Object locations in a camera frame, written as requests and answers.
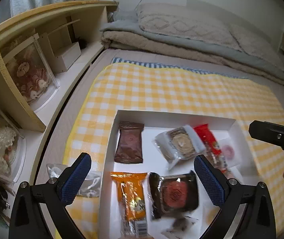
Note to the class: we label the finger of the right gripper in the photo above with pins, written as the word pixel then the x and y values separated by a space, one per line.
pixel 267 132

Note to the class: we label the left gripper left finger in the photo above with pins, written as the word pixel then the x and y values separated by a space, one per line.
pixel 81 166

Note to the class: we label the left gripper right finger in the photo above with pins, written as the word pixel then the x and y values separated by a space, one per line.
pixel 206 174

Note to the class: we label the red snack pack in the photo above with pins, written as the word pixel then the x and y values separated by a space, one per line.
pixel 213 152

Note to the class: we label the pink candy clear pack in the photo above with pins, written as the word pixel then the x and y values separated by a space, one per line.
pixel 229 151

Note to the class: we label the black red round cake pack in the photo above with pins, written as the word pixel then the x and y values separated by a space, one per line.
pixel 174 194

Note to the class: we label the clear brown cookie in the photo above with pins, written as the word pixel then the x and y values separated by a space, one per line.
pixel 179 144

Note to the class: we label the orange snack bar pack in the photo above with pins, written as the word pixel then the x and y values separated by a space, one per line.
pixel 132 205

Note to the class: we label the brown chocolate snack pack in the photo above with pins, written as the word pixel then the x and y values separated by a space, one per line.
pixel 129 149

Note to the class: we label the crumpled clear plastic wrapper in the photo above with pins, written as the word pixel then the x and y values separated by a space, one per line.
pixel 89 187

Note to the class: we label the yellow checkered cloth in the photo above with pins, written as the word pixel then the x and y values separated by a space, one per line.
pixel 124 86

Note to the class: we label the white cardboard tray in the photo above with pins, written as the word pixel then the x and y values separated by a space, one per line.
pixel 153 161

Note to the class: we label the white doll in dome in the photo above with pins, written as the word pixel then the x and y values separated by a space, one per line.
pixel 13 145

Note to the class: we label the right beige pillow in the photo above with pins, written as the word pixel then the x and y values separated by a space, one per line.
pixel 256 46

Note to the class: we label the beige pillow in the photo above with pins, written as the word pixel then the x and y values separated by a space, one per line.
pixel 178 21
pixel 256 46

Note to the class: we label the doll in clear case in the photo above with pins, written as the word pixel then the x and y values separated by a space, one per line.
pixel 30 71

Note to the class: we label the small wooden drawer box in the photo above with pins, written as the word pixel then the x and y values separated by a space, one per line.
pixel 55 41

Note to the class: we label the wooden bedside shelf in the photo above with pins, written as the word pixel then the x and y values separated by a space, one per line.
pixel 47 130

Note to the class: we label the left beige pillow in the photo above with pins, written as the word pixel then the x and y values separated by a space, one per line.
pixel 178 21

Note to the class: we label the beige folded blanket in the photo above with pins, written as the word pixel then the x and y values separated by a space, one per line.
pixel 128 40

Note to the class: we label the grey blue duvet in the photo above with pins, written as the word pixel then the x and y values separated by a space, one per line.
pixel 130 24

